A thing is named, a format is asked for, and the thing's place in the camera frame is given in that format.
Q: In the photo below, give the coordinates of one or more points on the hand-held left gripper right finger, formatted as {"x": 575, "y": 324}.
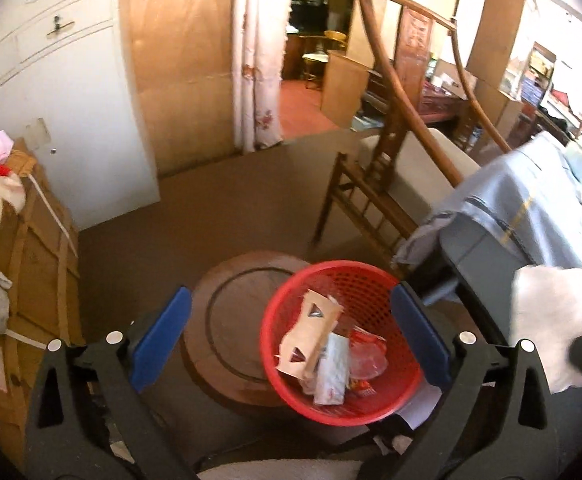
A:
{"x": 418, "y": 332}

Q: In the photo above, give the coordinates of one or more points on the wooden armchair with curved rail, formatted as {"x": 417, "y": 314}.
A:
{"x": 396, "y": 125}

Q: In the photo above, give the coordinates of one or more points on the plywood partition panel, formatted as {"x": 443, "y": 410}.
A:
{"x": 181, "y": 60}

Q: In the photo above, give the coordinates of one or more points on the round wooden stool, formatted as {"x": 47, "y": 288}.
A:
{"x": 231, "y": 320}

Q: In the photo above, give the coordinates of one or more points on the white paper sheet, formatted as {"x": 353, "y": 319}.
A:
{"x": 421, "y": 407}

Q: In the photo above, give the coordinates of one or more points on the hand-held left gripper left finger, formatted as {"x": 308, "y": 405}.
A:
{"x": 163, "y": 337}

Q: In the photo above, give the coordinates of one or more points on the white tissue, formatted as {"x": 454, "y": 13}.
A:
{"x": 556, "y": 320}

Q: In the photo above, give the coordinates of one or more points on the white cabinet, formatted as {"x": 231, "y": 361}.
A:
{"x": 86, "y": 110}

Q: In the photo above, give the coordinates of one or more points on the floral curtain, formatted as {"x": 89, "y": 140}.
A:
{"x": 258, "y": 85}

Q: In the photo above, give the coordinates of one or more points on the torn paper carton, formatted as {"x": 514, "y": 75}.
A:
{"x": 316, "y": 335}

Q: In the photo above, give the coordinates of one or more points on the leaning plywood board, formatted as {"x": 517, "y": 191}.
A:
{"x": 346, "y": 90}

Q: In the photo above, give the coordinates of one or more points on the light wooden wardrobe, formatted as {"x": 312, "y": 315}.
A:
{"x": 496, "y": 25}

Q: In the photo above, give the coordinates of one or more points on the cream seat cushion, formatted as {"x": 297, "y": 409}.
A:
{"x": 421, "y": 175}

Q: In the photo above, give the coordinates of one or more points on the red plastic mesh basket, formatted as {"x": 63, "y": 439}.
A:
{"x": 371, "y": 285}

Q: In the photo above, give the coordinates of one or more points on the blue checked tablecloth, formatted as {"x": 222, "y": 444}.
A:
{"x": 521, "y": 185}

